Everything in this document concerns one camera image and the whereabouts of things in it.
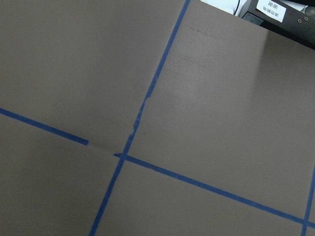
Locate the black mini computer box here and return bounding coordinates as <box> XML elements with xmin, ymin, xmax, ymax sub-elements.
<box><xmin>238</xmin><ymin>0</ymin><xmax>315</xmax><ymax>49</ymax></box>

